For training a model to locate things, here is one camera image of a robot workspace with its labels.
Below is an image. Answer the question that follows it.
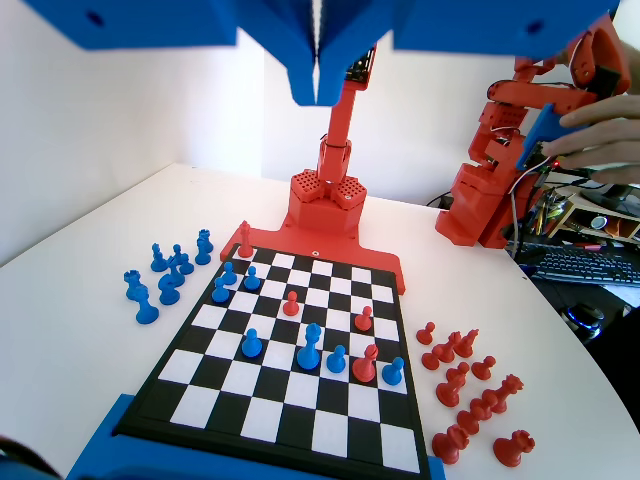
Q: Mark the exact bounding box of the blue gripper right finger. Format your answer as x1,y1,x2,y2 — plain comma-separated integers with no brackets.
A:
318,0,621,107

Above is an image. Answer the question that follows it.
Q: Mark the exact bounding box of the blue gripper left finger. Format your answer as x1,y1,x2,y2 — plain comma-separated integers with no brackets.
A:
29,0,318,107

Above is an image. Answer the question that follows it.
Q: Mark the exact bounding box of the red leader arm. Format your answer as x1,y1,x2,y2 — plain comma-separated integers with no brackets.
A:
433,12,632,250

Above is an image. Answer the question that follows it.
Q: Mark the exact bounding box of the blue leader handle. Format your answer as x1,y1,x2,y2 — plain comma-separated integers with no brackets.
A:
516,102,591,171

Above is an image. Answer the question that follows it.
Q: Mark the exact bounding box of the blue chess king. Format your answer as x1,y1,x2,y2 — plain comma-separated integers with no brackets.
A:
296,322,323,372

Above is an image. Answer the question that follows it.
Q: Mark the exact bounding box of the large red piece front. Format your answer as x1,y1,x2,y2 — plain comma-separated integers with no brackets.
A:
236,220,254,259

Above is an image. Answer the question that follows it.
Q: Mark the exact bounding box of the red chess bishop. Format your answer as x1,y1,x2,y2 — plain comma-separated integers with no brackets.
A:
433,331,457,365
351,343,379,385

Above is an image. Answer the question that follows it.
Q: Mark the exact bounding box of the red chess queen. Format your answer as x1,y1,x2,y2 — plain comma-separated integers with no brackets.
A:
491,373,525,414

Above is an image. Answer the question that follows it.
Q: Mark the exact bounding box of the red chess rook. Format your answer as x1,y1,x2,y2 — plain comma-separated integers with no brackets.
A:
492,429,537,468
430,423,471,467

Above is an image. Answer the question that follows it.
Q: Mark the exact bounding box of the person's hand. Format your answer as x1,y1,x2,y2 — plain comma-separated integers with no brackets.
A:
543,92,640,185

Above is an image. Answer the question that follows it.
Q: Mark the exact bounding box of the wooden desk shelf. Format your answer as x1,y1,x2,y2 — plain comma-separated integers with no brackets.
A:
544,185,640,242

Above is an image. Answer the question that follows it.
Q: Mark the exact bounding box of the black monitor stand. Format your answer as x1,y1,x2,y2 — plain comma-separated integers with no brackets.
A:
581,180,635,212

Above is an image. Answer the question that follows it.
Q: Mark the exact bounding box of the black computer keyboard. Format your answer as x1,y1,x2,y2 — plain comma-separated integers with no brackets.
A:
528,248,640,290

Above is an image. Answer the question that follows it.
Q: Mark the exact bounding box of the black white chessboard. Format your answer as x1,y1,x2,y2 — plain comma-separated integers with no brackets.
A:
115,243,432,476

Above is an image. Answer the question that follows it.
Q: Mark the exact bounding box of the black computer mouse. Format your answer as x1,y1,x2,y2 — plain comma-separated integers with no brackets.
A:
566,303,609,344

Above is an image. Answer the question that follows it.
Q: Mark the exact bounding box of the red base plate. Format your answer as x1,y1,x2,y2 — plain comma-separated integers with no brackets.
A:
219,227,407,296

